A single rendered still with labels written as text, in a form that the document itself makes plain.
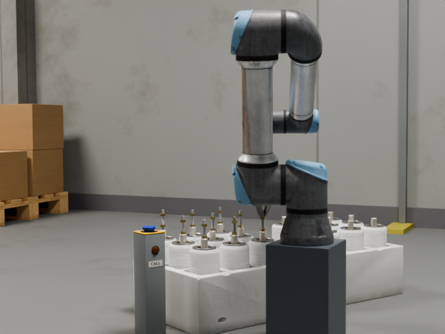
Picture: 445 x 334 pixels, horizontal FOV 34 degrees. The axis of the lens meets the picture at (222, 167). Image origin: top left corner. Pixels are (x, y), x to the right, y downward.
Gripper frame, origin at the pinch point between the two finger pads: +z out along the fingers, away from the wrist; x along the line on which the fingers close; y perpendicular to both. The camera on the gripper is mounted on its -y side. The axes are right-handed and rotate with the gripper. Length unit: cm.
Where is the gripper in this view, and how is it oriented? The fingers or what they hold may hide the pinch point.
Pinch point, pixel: (263, 213)
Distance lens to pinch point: 238.2
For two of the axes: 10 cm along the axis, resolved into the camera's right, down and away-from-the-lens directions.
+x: -9.1, 0.3, -4.1
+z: 0.1, 10.0, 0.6
